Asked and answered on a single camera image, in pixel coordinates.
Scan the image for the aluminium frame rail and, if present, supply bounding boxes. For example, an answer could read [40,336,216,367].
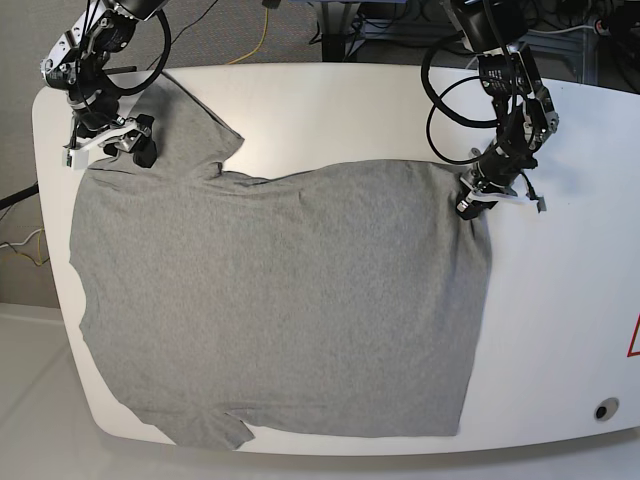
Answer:
[319,0,599,81]

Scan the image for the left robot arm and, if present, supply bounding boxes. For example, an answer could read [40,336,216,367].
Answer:
[421,1,559,220]

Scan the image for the yellow white cables at left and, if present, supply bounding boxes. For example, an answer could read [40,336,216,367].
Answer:
[0,227,47,269]

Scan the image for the yellow cable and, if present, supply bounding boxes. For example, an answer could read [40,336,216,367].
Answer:
[228,7,271,66]

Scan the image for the table cable grommet hole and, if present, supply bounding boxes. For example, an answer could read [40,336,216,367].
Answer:
[594,397,620,422]

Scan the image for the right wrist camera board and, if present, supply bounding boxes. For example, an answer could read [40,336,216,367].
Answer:
[62,149,73,168]

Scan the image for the red triangle sticker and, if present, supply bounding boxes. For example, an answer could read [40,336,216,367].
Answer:
[627,316,640,358]

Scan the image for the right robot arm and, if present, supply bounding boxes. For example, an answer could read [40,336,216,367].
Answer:
[40,1,172,169]

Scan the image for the grey T-shirt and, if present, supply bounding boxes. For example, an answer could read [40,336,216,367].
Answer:
[70,78,491,450]

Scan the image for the black table leg post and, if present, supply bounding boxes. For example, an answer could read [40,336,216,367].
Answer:
[321,31,348,63]

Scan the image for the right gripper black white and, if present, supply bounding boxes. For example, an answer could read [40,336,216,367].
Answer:
[62,114,156,170]

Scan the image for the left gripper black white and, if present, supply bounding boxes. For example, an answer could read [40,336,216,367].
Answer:
[455,149,544,220]

